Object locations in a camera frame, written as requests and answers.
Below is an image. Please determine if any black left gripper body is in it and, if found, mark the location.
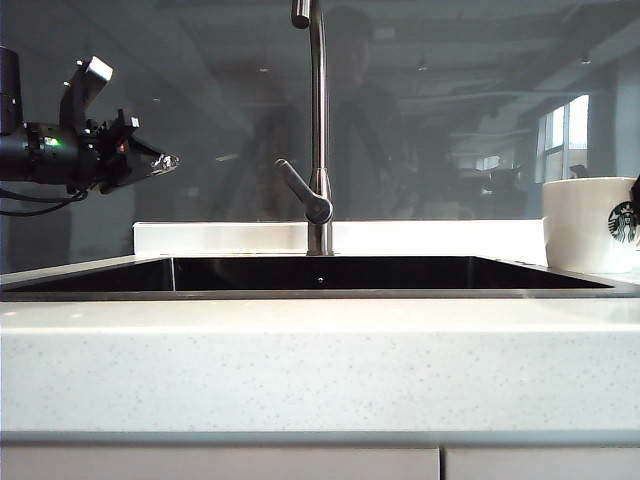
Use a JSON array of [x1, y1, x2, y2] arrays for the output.
[[68, 109, 156, 196]]

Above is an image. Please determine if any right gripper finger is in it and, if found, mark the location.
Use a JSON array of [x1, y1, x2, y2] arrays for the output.
[[630, 173, 640, 242]]

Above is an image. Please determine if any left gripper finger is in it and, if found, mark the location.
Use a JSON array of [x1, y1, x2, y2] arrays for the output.
[[129, 139, 183, 177]]

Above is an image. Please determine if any white Starbucks logo mug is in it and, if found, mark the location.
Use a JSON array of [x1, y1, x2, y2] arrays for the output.
[[542, 175, 640, 275]]

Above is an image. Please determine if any steel faucet lever handle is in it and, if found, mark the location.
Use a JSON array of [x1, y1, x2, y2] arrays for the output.
[[273, 158, 335, 225]]

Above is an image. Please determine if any steel gooseneck faucet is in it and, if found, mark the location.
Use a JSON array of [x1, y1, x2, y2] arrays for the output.
[[290, 0, 335, 257]]

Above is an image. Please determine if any black undermount sink basin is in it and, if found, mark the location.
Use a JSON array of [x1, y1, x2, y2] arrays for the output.
[[0, 254, 640, 302]]

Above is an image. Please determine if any white backsplash ledge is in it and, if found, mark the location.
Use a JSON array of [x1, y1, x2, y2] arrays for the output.
[[132, 219, 547, 257]]

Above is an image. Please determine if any narrow white cabinet door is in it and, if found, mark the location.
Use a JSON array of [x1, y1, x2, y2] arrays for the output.
[[444, 447, 640, 480]]

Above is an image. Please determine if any wide white cabinet door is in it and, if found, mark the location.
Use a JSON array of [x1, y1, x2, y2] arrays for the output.
[[0, 446, 442, 480]]

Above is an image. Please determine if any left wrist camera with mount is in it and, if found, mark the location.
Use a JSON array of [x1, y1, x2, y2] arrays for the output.
[[58, 55, 114, 137]]

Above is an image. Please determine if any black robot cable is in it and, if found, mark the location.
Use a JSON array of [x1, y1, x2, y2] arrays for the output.
[[0, 187, 90, 217]]

